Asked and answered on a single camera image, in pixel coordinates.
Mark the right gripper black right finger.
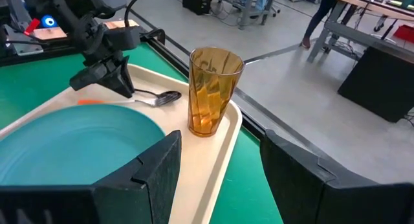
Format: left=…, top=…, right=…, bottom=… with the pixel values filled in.
left=259, top=129, right=338, bottom=224

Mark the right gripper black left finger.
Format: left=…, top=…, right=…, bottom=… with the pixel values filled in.
left=93, top=129, right=183, bottom=224

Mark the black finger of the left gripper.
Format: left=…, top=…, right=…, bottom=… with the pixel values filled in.
left=96, top=54, right=136, bottom=99
left=69, top=62, right=114, bottom=91

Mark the fork with orange handle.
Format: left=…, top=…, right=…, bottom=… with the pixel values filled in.
left=77, top=95, right=174, bottom=109

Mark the metal spoon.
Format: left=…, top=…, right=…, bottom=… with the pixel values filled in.
left=133, top=87, right=183, bottom=106

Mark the teal round plate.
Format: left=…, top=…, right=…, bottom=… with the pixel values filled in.
left=0, top=104, right=167, bottom=186

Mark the amber plastic cup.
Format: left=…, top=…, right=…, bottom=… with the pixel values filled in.
left=187, top=46, right=246, bottom=139

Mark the beige plastic tray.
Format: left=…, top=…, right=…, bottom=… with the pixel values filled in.
left=0, top=63, right=244, bottom=224

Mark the wooden block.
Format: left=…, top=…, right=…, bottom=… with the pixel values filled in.
left=103, top=19, right=140, bottom=31
left=32, top=26, right=68, bottom=41

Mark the blue glowing light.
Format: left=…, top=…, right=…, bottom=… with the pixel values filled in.
left=41, top=14, right=59, bottom=28

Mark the red tag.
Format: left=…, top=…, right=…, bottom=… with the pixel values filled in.
left=23, top=17, right=42, bottom=36

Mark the black cabinet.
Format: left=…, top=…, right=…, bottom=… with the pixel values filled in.
left=182, top=0, right=213, bottom=16

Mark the large black box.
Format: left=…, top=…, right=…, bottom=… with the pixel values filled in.
left=337, top=45, right=414, bottom=124

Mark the grey metal table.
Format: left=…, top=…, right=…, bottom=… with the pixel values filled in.
left=306, top=0, right=414, bottom=64

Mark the person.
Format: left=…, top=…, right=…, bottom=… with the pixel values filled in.
left=301, top=0, right=352, bottom=50

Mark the red box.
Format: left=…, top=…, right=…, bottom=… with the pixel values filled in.
left=392, top=24, right=414, bottom=44

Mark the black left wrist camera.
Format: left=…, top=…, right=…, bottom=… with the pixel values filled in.
left=103, top=24, right=144, bottom=52

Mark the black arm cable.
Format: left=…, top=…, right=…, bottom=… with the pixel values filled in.
left=124, top=0, right=166, bottom=45

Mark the grey desk frame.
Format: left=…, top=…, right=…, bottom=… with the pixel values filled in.
left=212, top=0, right=281, bottom=31

